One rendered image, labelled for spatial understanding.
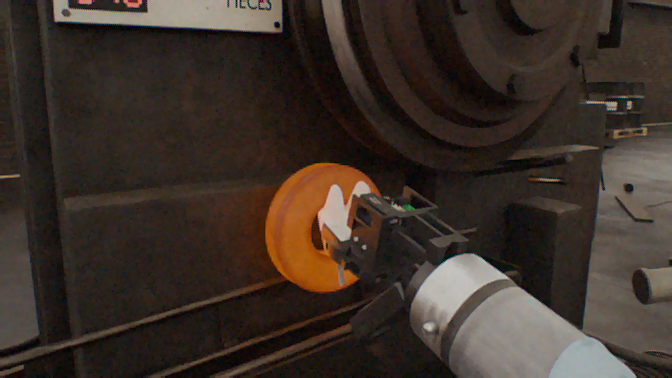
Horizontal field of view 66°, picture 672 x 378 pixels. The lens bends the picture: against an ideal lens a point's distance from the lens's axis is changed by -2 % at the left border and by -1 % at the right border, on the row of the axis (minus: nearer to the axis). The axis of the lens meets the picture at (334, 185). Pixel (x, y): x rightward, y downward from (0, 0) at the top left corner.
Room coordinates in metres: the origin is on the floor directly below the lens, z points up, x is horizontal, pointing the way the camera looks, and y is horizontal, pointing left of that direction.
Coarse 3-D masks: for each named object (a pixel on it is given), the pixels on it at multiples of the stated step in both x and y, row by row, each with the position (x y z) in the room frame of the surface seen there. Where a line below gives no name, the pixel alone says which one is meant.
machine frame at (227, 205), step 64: (0, 0) 0.99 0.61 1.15; (64, 64) 0.57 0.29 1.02; (128, 64) 0.61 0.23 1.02; (192, 64) 0.65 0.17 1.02; (256, 64) 0.69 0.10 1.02; (64, 128) 0.57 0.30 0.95; (128, 128) 0.61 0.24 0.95; (192, 128) 0.65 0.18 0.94; (256, 128) 0.69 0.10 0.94; (320, 128) 0.75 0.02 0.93; (576, 128) 1.08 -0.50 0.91; (64, 192) 0.57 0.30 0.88; (128, 192) 0.59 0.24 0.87; (192, 192) 0.60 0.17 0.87; (256, 192) 0.63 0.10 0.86; (384, 192) 0.74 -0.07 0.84; (448, 192) 0.81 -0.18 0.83; (512, 192) 0.89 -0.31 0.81; (576, 192) 0.99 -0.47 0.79; (64, 256) 0.60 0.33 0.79; (128, 256) 0.55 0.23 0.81; (192, 256) 0.59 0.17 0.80; (256, 256) 0.63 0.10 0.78; (64, 320) 0.63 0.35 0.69; (128, 320) 0.55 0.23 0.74; (192, 320) 0.58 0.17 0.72; (256, 320) 0.63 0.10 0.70; (576, 320) 1.02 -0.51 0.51
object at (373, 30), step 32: (352, 0) 0.59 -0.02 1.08; (384, 0) 0.58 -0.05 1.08; (416, 0) 0.59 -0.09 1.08; (384, 32) 0.59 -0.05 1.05; (416, 32) 0.59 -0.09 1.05; (384, 64) 0.59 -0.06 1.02; (416, 64) 0.59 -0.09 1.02; (416, 96) 0.62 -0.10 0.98; (448, 96) 0.62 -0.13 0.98; (416, 128) 0.64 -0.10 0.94; (448, 128) 0.65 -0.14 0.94; (480, 128) 0.68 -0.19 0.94; (512, 128) 0.71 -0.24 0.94
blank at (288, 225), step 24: (312, 168) 0.61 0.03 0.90; (336, 168) 0.61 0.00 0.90; (288, 192) 0.58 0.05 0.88; (312, 192) 0.59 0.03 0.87; (288, 216) 0.57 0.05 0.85; (312, 216) 0.59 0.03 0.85; (288, 240) 0.57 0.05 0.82; (288, 264) 0.57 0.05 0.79; (312, 264) 0.59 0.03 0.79; (336, 264) 0.60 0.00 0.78; (312, 288) 0.58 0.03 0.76; (336, 288) 0.60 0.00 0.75
